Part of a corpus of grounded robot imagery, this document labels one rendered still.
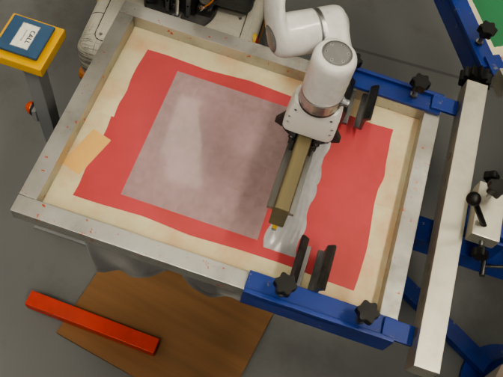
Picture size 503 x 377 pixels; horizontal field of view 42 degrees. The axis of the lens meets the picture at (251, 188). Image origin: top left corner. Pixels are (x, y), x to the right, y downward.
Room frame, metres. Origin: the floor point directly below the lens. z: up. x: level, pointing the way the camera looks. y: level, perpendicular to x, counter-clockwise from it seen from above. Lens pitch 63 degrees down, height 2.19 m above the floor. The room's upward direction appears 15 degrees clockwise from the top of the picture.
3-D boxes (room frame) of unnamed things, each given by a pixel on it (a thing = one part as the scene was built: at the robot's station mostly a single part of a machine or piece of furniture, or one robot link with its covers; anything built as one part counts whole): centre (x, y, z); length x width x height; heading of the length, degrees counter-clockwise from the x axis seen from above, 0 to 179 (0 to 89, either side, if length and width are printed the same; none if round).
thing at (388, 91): (0.97, -0.22, 0.98); 0.30 x 0.05 x 0.07; 86
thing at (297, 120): (0.70, -0.08, 1.20); 0.10 x 0.08 x 0.11; 86
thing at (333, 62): (0.74, -0.07, 1.33); 0.15 x 0.10 x 0.11; 31
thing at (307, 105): (0.70, -0.08, 1.26); 0.09 x 0.07 x 0.03; 86
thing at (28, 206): (0.71, 0.03, 0.97); 0.79 x 0.58 x 0.04; 86
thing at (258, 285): (0.41, -0.19, 0.98); 0.30 x 0.05 x 0.07; 86
